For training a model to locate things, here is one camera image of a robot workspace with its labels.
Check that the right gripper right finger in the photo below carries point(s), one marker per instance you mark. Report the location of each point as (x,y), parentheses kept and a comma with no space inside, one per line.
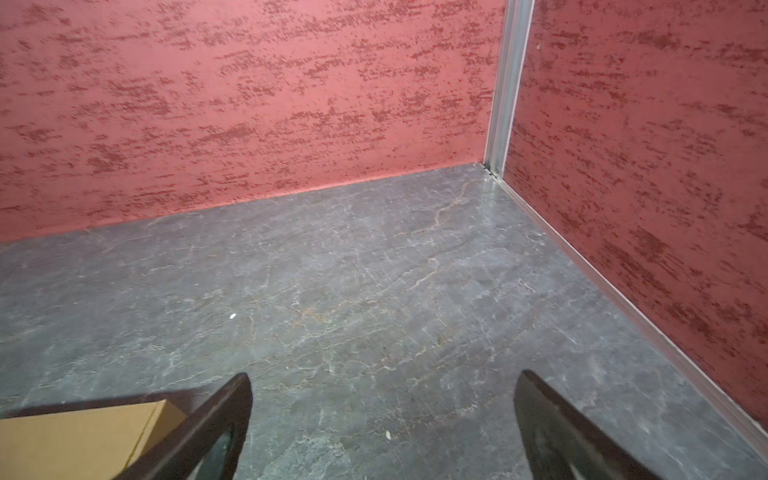
(561,443)

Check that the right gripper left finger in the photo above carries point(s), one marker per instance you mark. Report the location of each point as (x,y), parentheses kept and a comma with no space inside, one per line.
(208,444)

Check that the brown cardboard box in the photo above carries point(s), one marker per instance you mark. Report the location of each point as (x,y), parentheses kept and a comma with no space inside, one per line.
(95,443)

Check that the right aluminium floor edge strip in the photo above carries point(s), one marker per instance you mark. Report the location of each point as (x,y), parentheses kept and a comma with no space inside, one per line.
(736,417)

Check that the right aluminium corner post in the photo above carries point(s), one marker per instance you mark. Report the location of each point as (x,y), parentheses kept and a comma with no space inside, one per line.
(516,31)

